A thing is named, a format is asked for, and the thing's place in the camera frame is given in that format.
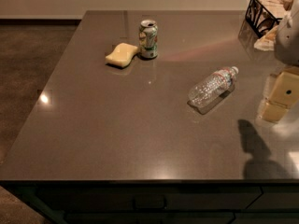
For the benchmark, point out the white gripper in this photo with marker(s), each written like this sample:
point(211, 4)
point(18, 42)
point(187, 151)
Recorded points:
point(288, 39)

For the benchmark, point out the clear plastic water bottle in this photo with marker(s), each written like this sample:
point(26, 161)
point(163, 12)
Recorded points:
point(206, 91)

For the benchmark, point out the green soda can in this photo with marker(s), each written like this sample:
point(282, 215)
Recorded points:
point(148, 34)

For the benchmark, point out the yellow sponge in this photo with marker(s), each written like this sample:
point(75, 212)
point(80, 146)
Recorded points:
point(122, 55)

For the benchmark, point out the dark cabinet drawers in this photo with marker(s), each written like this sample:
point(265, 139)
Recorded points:
point(160, 203)

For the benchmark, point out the black wire napkin basket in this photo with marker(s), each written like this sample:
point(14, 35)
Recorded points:
point(263, 15)

